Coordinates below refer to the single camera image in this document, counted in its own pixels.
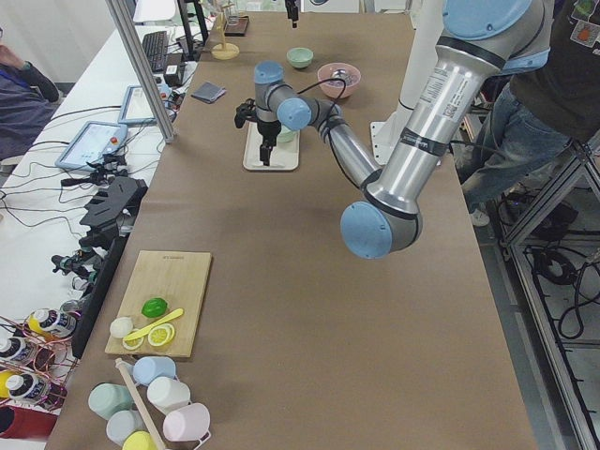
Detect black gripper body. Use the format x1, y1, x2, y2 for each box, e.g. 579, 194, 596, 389
233, 98, 281, 136

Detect green bowl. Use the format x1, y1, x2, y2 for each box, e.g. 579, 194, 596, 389
286, 47, 314, 69
277, 126, 297, 143

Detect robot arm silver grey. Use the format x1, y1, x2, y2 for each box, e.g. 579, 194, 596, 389
234, 1, 554, 259

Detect cream rectangular tray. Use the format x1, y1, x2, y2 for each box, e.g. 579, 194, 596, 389
243, 123, 300, 172

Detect grey folded cloth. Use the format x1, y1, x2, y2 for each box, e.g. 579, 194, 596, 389
191, 82, 227, 104

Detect metal ice scoop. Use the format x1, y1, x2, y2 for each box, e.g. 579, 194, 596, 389
327, 67, 353, 89

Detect wooden mug tree stand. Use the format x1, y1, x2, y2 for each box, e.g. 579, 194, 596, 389
211, 1, 240, 60

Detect pink bowl with ice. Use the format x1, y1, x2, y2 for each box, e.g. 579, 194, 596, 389
317, 62, 362, 98

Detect dark wooden tray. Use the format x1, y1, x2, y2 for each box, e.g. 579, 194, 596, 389
225, 16, 249, 37

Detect robot gripper tip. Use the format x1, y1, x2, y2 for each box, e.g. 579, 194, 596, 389
285, 0, 300, 28

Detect teach pendant tablet far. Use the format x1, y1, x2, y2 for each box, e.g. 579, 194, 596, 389
118, 85, 156, 126

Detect teach pendant tablet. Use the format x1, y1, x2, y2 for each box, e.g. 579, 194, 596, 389
118, 85, 156, 126
54, 121, 128, 172

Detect black keyboard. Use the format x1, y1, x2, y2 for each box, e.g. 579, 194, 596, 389
142, 31, 169, 73

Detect wooden cutting board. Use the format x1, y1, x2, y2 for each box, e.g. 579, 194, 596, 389
105, 250, 212, 358

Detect black plastic stand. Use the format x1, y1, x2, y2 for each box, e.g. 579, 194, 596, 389
71, 176, 148, 359

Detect teach pendant tablet near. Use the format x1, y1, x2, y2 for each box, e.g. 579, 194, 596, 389
54, 121, 128, 172

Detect yellow plastic knife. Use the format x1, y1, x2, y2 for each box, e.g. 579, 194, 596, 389
124, 307, 185, 341

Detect green lime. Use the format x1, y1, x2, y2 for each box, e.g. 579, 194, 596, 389
141, 297, 168, 318

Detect lemon slice right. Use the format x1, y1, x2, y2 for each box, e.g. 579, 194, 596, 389
147, 322, 175, 348

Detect lemon slice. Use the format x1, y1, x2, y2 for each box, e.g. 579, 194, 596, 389
147, 322, 175, 348
121, 336, 144, 351

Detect white garlic bun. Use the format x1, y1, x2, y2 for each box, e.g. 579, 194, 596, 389
110, 316, 134, 339

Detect seated person dark clothes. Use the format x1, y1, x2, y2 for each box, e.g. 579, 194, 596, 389
1, 43, 62, 160

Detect lemon slice left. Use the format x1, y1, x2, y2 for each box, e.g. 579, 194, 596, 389
121, 336, 144, 351

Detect blue cup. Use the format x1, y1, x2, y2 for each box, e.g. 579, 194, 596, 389
132, 356, 177, 386

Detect white cup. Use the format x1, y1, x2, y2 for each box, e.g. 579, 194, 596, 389
146, 377, 191, 414

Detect yellow bottle upper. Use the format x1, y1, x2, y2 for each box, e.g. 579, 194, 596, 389
29, 308, 77, 338

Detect yellow bottle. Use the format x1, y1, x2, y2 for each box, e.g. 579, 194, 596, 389
29, 308, 77, 338
5, 373, 51, 404

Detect pink cup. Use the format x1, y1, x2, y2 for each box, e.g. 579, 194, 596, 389
162, 403, 211, 443

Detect green cup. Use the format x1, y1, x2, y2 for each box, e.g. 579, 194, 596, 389
88, 382, 134, 420

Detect grey cup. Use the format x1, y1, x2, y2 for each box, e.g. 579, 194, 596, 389
106, 411, 145, 446

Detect yellow cup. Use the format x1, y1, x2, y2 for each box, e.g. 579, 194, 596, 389
122, 430, 158, 450

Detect yellow bottle lower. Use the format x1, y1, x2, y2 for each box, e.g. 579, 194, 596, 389
5, 373, 51, 404

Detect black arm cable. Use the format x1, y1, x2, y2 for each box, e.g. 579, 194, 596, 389
294, 78, 367, 188

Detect white camera pole mount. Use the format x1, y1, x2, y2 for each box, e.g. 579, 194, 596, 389
370, 0, 443, 164

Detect aluminium frame post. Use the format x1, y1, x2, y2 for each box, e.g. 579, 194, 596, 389
105, 0, 175, 144

